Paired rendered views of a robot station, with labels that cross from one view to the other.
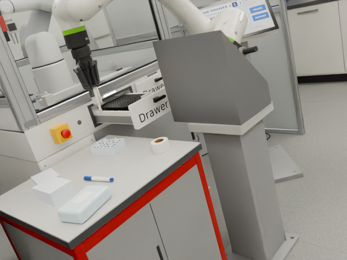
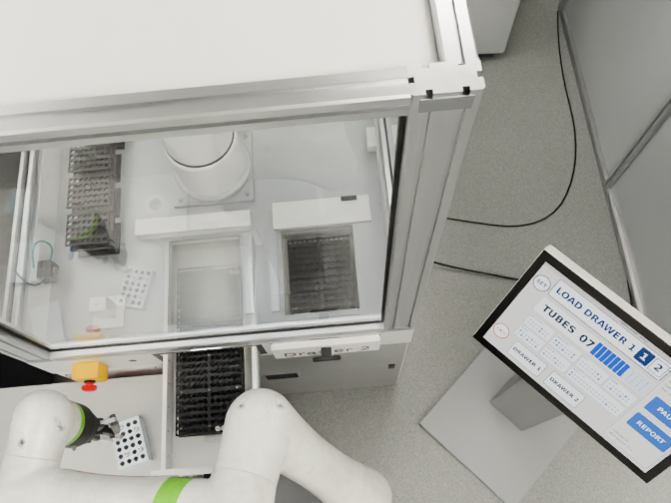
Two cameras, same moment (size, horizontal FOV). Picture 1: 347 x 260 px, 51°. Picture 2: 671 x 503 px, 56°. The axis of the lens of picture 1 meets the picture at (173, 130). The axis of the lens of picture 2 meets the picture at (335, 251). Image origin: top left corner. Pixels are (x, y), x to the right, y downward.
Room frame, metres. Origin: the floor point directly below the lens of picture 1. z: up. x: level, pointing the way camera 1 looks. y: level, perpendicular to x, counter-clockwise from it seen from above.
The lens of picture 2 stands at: (1.77, -0.29, 2.56)
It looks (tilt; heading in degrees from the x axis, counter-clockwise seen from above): 69 degrees down; 46
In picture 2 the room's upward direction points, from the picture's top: 7 degrees counter-clockwise
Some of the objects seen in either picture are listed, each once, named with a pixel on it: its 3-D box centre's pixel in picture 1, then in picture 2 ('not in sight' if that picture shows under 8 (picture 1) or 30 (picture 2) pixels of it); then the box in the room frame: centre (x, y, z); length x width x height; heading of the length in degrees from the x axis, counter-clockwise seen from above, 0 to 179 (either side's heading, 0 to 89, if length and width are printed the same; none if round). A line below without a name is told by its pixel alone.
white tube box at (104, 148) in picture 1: (108, 147); (131, 443); (1.47, 0.29, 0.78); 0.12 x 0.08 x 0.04; 59
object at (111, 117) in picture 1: (126, 107); (212, 388); (1.73, 0.19, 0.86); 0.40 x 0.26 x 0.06; 44
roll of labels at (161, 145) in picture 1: (160, 145); not in sight; (1.32, 0.07, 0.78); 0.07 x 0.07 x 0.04
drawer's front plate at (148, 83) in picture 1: (156, 84); (326, 346); (2.00, 0.02, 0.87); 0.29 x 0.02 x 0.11; 134
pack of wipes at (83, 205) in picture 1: (85, 202); not in sight; (1.01, 0.32, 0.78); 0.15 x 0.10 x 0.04; 147
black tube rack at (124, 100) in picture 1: (126, 106); (212, 391); (1.72, 0.19, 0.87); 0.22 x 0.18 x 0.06; 44
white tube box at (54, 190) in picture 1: (53, 190); not in sight; (1.16, 0.46, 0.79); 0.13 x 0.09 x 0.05; 44
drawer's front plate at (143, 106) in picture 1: (155, 105); (212, 470); (1.58, 0.05, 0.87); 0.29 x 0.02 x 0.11; 134
